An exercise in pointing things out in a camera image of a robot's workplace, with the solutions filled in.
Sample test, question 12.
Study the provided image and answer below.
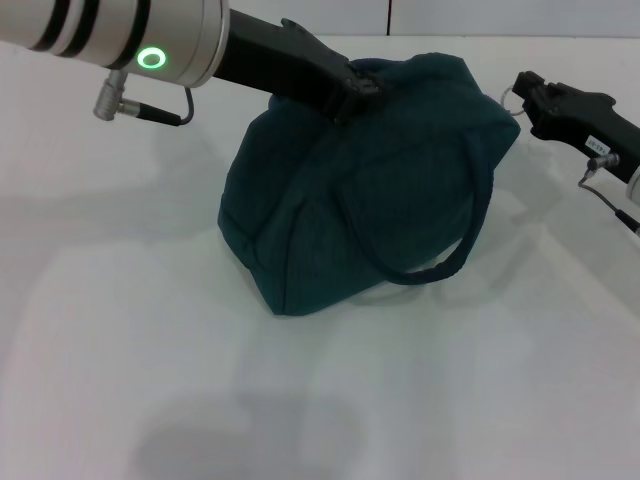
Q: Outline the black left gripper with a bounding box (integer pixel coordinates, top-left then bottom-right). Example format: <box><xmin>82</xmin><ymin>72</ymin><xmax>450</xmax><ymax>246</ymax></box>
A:
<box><xmin>212</xmin><ymin>9</ymin><xmax>389</xmax><ymax>126</ymax></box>

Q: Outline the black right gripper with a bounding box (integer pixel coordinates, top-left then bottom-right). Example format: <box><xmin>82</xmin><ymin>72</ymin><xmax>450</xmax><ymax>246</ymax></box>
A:
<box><xmin>512</xmin><ymin>71</ymin><xmax>640</xmax><ymax>184</ymax></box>

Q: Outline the dark teal insulated lunch bag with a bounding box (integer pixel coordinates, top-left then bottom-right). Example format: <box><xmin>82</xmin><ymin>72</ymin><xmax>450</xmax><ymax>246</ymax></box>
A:
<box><xmin>215</xmin><ymin>51</ymin><xmax>527</xmax><ymax>319</ymax></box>

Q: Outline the left gripper cable with plug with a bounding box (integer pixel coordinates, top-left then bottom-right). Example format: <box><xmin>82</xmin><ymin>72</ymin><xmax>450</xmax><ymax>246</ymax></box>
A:
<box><xmin>92</xmin><ymin>69</ymin><xmax>195</xmax><ymax>126</ymax></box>

